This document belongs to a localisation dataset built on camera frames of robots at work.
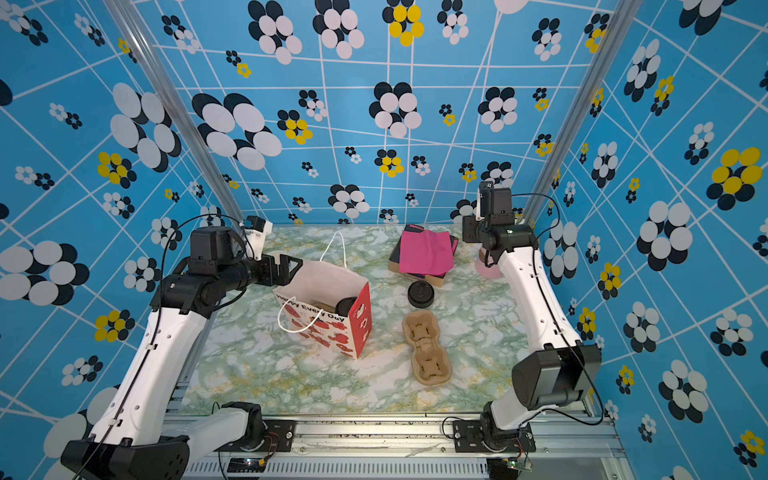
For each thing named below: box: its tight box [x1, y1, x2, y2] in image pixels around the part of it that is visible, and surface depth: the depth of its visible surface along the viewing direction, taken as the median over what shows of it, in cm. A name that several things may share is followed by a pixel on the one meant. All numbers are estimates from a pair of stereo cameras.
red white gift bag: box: [273, 261, 373, 360], surface depth 78 cm
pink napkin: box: [399, 230, 459, 276], surface depth 108 cm
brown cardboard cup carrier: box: [402, 310, 453, 386], surface depth 85 cm
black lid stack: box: [408, 280, 435, 309], surface depth 98 cm
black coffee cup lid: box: [335, 296, 357, 317], surface depth 82 cm
